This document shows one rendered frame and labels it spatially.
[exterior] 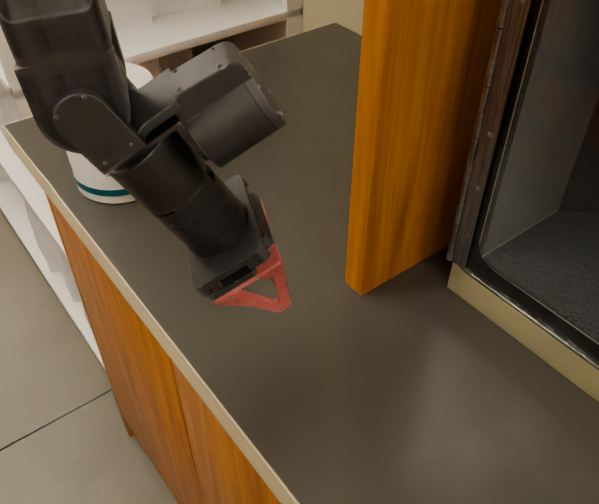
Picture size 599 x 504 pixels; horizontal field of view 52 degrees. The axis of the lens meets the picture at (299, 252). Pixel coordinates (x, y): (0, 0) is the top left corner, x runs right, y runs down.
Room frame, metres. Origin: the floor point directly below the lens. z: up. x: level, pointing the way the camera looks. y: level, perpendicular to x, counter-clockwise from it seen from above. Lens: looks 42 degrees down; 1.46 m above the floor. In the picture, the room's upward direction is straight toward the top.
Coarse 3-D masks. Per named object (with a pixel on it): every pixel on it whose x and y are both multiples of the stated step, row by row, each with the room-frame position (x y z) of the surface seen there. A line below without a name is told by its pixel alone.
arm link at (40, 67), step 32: (0, 0) 0.34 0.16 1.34; (32, 0) 0.34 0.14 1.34; (64, 0) 0.35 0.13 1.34; (96, 0) 0.35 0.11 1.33; (32, 32) 0.34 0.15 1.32; (64, 32) 0.34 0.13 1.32; (96, 32) 0.35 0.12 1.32; (32, 64) 0.34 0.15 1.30; (64, 64) 0.34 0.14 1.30; (96, 64) 0.35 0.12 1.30; (32, 96) 0.34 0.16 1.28; (128, 96) 0.36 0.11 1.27
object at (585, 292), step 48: (576, 0) 0.46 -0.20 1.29; (528, 48) 0.48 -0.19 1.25; (576, 48) 0.45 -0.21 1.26; (528, 96) 0.47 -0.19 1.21; (576, 96) 0.44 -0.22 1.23; (528, 144) 0.46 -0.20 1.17; (576, 144) 0.43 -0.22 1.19; (528, 192) 0.45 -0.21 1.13; (576, 192) 0.42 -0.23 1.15; (480, 240) 0.48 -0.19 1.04; (528, 240) 0.44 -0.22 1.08; (576, 240) 0.41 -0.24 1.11; (528, 288) 0.43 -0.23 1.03; (576, 288) 0.39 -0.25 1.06; (576, 336) 0.38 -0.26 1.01
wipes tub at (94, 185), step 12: (132, 72) 0.76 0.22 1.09; (144, 72) 0.76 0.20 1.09; (144, 84) 0.73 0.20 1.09; (72, 156) 0.69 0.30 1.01; (72, 168) 0.70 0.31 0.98; (84, 168) 0.68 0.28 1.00; (96, 168) 0.67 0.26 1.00; (84, 180) 0.68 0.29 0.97; (96, 180) 0.67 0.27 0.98; (108, 180) 0.67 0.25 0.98; (84, 192) 0.69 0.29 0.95; (96, 192) 0.67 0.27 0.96; (108, 192) 0.67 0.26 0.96; (120, 192) 0.67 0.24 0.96
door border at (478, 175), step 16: (512, 0) 0.50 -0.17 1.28; (528, 0) 0.49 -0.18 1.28; (512, 16) 0.50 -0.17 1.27; (496, 32) 0.50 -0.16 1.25; (512, 32) 0.49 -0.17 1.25; (496, 48) 0.50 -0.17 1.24; (512, 48) 0.49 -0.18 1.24; (496, 64) 0.50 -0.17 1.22; (512, 64) 0.49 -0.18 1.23; (496, 80) 0.50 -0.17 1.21; (496, 96) 0.50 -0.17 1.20; (480, 112) 0.50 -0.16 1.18; (496, 112) 0.49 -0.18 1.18; (496, 128) 0.49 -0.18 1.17; (480, 144) 0.50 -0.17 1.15; (480, 160) 0.50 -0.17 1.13; (480, 176) 0.49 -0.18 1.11; (464, 192) 0.50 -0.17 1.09; (480, 192) 0.49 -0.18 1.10; (464, 208) 0.50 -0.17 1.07; (464, 224) 0.50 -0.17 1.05; (464, 240) 0.49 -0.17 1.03; (464, 256) 0.49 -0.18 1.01
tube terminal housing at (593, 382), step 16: (464, 272) 0.50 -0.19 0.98; (464, 288) 0.50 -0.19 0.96; (480, 288) 0.48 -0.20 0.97; (480, 304) 0.48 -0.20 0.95; (496, 304) 0.46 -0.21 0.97; (496, 320) 0.46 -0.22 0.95; (512, 320) 0.44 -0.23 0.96; (528, 320) 0.43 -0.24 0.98; (512, 336) 0.44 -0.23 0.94; (528, 336) 0.42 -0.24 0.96; (544, 336) 0.41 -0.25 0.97; (544, 352) 0.41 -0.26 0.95; (560, 352) 0.40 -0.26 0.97; (560, 368) 0.39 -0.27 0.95; (576, 368) 0.38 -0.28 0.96; (592, 368) 0.37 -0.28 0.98; (576, 384) 0.37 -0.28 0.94; (592, 384) 0.36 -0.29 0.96
